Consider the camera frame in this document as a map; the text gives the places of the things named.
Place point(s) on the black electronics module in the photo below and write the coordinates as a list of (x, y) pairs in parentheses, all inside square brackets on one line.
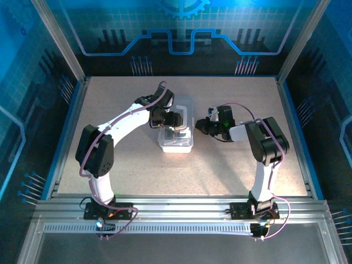
[(107, 227), (257, 231)]

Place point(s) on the right black electronics module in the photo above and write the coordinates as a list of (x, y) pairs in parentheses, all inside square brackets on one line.
[(257, 231)]

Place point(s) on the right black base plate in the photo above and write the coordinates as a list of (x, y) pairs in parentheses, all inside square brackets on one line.
[(237, 211)]

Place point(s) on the aluminium blue side rail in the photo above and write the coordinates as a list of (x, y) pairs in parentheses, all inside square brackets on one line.
[(67, 137), (289, 110)]

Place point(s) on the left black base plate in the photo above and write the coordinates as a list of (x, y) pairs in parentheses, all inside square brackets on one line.
[(127, 205)]

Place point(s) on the aluminium frame post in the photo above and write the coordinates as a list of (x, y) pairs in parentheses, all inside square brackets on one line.
[(302, 41), (59, 41)]

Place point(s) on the clear plastic tool box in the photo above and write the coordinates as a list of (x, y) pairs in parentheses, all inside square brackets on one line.
[(176, 143)]

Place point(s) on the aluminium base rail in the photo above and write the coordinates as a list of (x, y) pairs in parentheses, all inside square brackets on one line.
[(178, 209)]

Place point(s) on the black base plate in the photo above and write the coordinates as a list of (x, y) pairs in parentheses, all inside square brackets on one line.
[(127, 205), (237, 211)]

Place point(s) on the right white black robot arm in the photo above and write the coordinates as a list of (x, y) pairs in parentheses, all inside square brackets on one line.
[(262, 178)]

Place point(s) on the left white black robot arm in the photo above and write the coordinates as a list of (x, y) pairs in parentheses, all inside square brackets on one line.
[(123, 123)]

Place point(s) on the left black electronics module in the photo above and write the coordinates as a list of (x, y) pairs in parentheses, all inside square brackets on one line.
[(107, 227)]

